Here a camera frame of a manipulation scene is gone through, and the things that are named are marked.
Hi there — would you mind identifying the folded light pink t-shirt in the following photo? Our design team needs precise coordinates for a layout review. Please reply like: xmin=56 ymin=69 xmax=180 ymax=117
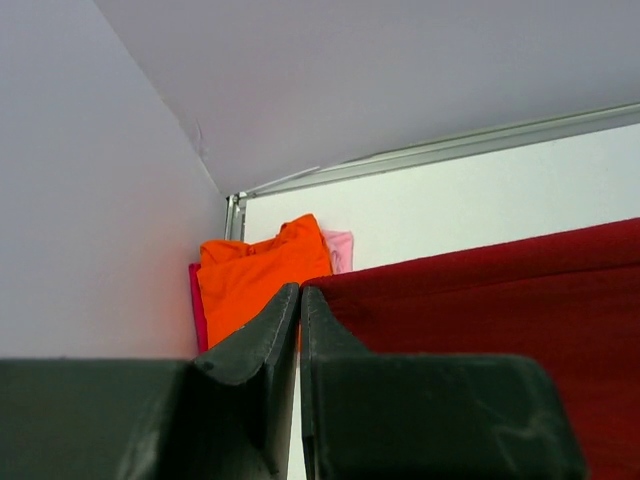
xmin=322 ymin=230 xmax=354 ymax=274

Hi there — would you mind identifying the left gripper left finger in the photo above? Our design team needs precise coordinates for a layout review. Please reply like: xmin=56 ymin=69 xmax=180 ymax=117
xmin=1 ymin=283 xmax=300 ymax=479

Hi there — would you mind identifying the dark red t-shirt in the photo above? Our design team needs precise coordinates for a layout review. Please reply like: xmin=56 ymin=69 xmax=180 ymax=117
xmin=303 ymin=219 xmax=639 ymax=479

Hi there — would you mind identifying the aluminium table frame rail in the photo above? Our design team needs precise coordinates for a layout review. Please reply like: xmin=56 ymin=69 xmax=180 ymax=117
xmin=224 ymin=103 xmax=639 ymax=241

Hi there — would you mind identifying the folded magenta t-shirt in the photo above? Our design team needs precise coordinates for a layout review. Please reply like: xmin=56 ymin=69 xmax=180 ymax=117
xmin=188 ymin=263 xmax=208 ymax=353

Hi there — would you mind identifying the folded orange t-shirt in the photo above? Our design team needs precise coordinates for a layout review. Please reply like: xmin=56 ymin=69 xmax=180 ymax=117
xmin=197 ymin=214 xmax=333 ymax=347

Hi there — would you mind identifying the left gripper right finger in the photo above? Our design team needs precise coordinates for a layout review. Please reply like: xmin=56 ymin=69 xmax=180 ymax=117
xmin=300 ymin=287 xmax=588 ymax=479

